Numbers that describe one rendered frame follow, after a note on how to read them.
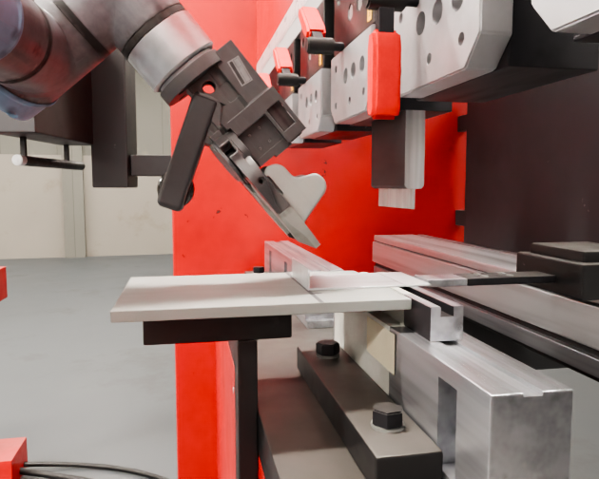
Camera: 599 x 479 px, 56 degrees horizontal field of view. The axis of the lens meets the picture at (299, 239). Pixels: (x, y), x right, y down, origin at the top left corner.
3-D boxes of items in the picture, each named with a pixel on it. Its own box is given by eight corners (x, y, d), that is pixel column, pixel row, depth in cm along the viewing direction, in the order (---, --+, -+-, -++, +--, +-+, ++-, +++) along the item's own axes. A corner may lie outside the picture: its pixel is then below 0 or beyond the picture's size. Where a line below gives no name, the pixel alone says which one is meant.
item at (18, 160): (76, 170, 197) (76, 146, 196) (85, 170, 197) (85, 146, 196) (11, 165, 152) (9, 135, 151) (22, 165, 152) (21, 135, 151)
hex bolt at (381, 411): (366, 420, 48) (366, 402, 47) (396, 417, 48) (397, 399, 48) (376, 434, 45) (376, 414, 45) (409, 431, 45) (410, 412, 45)
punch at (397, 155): (371, 205, 64) (372, 122, 64) (387, 205, 65) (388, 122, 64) (404, 209, 55) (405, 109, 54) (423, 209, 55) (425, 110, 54)
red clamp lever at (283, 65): (270, 44, 86) (279, 77, 80) (297, 46, 87) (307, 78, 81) (269, 55, 88) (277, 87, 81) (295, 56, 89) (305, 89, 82)
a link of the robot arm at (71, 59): (-82, 42, 46) (22, -45, 46) (-16, 70, 57) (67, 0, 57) (-14, 118, 47) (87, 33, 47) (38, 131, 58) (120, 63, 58)
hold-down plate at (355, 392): (296, 368, 71) (296, 345, 70) (338, 365, 72) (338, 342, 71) (375, 496, 41) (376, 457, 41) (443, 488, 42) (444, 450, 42)
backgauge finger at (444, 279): (399, 286, 67) (400, 243, 66) (592, 278, 72) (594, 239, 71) (445, 307, 55) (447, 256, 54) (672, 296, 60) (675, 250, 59)
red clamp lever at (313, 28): (296, 3, 67) (309, 41, 60) (329, 5, 68) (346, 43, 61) (294, 17, 68) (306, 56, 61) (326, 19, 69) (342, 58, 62)
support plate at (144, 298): (130, 285, 64) (130, 277, 64) (354, 278, 69) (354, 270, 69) (109, 323, 46) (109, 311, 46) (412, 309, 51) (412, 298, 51)
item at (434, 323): (359, 296, 68) (359, 272, 67) (383, 296, 68) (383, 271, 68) (430, 341, 48) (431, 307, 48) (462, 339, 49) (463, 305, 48)
